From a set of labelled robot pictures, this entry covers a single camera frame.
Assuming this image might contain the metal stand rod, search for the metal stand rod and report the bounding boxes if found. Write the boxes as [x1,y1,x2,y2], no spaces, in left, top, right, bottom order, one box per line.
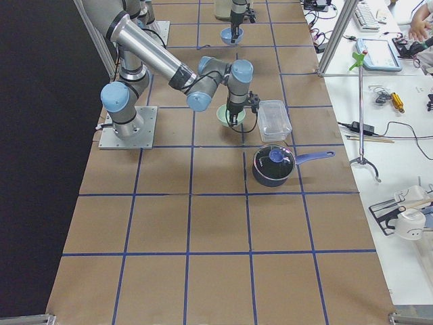
[350,65,382,183]

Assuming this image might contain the yellow tool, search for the yellow tool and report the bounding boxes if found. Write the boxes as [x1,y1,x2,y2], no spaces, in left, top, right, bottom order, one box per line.
[390,92,405,114]

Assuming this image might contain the blue framed tablet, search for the blue framed tablet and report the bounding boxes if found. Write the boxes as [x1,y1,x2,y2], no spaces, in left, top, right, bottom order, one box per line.
[355,38,402,72]

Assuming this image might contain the dark blue saucepan with lid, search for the dark blue saucepan with lid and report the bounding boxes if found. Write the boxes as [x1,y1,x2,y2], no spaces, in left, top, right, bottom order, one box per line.
[252,144,336,187]

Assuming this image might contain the black power adapter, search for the black power adapter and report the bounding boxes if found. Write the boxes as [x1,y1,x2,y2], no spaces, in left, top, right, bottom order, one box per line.
[337,121,375,135]

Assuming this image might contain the aluminium frame post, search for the aluminium frame post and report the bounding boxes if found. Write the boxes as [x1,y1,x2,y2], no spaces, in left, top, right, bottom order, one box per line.
[317,0,357,77]

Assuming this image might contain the green bowl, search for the green bowl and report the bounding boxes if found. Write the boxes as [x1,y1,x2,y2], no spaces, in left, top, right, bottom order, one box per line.
[216,104,246,127]

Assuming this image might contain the blue bowl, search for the blue bowl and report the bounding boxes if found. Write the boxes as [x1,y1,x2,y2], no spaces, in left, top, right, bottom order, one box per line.
[220,27,244,46]

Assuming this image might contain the white smiley mug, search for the white smiley mug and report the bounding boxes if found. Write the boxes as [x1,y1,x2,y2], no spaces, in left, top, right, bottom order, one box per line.
[386,208,426,240]

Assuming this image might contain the clear plastic container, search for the clear plastic container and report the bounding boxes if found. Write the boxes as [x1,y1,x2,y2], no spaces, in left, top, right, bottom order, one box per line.
[258,100,292,142]

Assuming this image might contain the wooden chopsticks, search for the wooden chopsticks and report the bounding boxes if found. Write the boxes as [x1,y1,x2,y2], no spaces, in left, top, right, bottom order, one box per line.
[345,135,394,144]

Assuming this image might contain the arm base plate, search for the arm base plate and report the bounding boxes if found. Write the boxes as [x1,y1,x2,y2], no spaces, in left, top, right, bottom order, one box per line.
[141,20,170,47]
[99,106,158,150]

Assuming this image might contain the green clip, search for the green clip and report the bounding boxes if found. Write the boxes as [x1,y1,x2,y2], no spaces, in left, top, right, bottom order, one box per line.
[349,50,368,71]

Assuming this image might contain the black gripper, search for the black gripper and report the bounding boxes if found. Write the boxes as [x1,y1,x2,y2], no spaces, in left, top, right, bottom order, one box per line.
[225,96,246,127]
[231,21,242,44]

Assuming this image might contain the black wire rack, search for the black wire rack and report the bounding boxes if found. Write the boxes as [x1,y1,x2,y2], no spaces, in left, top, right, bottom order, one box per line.
[368,199,401,236]

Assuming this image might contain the person's hand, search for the person's hand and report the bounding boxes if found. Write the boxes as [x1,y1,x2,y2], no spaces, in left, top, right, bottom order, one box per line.
[408,4,431,42]

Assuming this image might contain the black cable bundle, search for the black cable bundle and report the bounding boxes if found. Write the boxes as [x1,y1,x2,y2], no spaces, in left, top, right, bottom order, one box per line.
[302,0,339,53]

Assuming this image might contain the white keyboard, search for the white keyboard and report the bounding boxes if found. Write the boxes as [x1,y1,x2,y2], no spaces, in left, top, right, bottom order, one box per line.
[353,1,380,33]

